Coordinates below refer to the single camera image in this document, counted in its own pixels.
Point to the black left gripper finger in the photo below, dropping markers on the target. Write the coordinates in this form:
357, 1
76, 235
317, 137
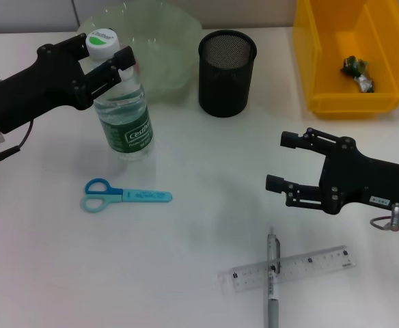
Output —
124, 58
73, 48

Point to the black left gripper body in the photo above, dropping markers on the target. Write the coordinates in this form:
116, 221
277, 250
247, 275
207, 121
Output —
39, 89

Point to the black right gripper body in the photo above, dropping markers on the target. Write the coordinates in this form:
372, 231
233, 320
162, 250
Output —
367, 181

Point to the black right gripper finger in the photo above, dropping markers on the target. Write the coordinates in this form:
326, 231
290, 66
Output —
274, 182
288, 140

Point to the clear green-label water bottle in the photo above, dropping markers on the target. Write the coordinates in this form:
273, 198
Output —
127, 130

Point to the green plastic wrapper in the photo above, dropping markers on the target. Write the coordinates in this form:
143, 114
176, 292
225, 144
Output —
358, 73

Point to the blue capped scissors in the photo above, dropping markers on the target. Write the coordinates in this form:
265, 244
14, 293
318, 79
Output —
145, 196

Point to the translucent green fruit bowl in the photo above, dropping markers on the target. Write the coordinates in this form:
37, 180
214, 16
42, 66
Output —
172, 51

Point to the black mesh pen holder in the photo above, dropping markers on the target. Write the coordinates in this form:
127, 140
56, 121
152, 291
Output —
225, 85

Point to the transparent plastic ruler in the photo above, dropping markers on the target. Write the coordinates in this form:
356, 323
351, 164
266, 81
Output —
305, 270

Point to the grey clear pen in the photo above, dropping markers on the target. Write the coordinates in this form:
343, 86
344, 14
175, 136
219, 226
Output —
273, 307

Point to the yellow plastic bin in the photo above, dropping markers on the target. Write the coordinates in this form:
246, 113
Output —
322, 68

